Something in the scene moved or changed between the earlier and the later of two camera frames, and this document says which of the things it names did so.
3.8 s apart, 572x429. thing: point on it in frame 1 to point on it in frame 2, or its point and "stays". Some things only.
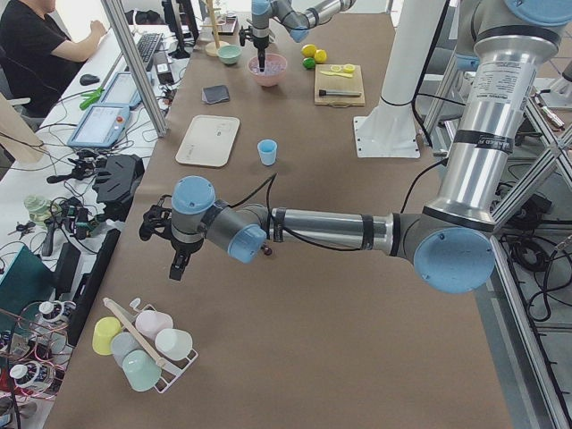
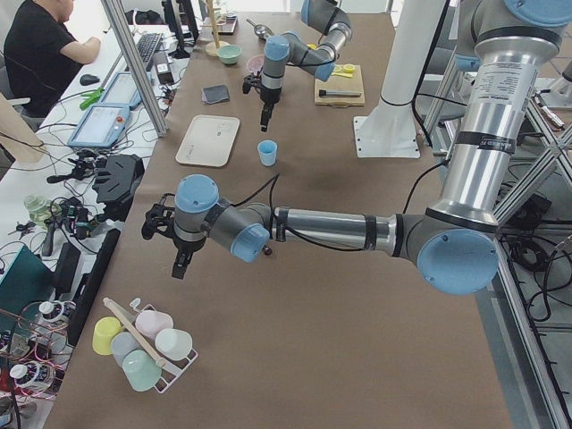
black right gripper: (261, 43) to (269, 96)
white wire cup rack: (171, 371) stays
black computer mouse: (88, 79) stays
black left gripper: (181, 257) stays
